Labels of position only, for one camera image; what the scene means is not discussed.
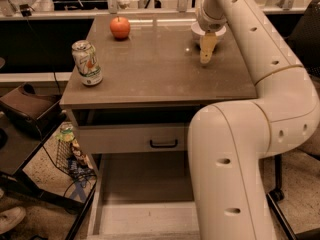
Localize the white shoe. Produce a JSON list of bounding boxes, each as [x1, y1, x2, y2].
[[0, 206, 26, 234]]

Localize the white ceramic bowl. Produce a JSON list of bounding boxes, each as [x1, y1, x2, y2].
[[191, 22, 226, 48]]

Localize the grey drawer cabinet table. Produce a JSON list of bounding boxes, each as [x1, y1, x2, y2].
[[59, 12, 258, 172]]

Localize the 7up soda can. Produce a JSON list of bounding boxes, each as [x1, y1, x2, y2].
[[72, 40, 102, 86]]

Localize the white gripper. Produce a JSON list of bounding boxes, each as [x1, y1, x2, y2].
[[196, 7, 226, 64]]

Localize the grey closed drawer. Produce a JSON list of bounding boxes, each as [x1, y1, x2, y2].
[[74, 123, 187, 154]]

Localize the wire basket with snacks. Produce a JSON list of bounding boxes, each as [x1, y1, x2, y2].
[[55, 123, 95, 179]]

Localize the black drawer handle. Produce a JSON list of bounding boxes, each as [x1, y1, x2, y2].
[[149, 139, 178, 149]]

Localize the red apple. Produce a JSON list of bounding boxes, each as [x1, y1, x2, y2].
[[110, 16, 131, 40]]

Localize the brown leather bag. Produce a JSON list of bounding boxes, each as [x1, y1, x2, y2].
[[0, 83, 64, 139]]

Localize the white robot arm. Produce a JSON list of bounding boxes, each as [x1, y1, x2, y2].
[[188, 0, 319, 240]]

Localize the black side table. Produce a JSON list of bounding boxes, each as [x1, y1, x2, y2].
[[0, 117, 96, 240]]

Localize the open bottom drawer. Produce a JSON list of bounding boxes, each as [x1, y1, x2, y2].
[[87, 152, 200, 240]]

